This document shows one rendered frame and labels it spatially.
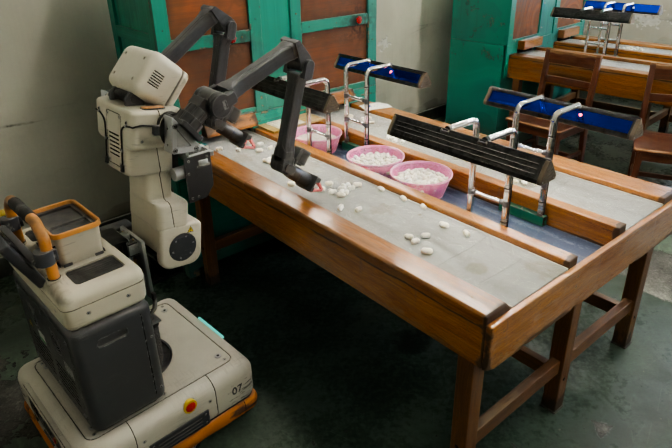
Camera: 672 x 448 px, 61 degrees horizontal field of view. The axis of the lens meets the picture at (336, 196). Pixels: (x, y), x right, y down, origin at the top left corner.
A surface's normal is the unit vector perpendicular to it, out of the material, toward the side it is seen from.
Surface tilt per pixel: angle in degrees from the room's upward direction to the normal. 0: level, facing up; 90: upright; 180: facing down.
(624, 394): 0
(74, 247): 92
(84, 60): 90
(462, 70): 90
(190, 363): 0
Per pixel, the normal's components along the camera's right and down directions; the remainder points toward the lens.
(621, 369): -0.02, -0.90
